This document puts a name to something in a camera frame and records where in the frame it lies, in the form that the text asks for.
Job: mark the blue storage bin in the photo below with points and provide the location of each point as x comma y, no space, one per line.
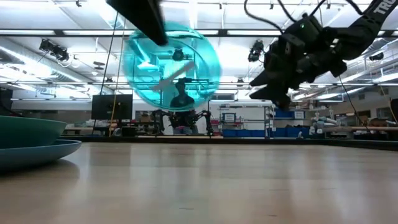
242,133
289,132

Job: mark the cyan transparent plastic plate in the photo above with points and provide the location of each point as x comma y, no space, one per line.
140,77

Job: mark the black monitor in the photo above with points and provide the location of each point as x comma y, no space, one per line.
112,107

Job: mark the person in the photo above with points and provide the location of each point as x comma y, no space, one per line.
183,101

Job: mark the black background robot arm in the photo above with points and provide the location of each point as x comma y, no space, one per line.
206,119
158,119

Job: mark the black ceiling spotlight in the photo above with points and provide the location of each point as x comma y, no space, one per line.
56,51
256,51
178,55

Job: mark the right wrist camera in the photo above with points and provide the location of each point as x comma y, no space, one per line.
303,28

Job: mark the large green plastic plate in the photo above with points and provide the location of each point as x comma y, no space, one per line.
28,130

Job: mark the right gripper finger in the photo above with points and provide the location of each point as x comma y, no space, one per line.
276,95
267,77

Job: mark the black metal table frame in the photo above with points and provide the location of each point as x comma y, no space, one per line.
248,140

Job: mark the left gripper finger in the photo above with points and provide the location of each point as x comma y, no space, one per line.
143,18

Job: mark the white framed sign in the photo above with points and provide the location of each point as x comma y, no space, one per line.
229,117

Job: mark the large blue plastic plate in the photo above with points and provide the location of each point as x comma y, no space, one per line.
37,154

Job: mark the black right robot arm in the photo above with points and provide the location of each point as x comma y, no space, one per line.
367,28

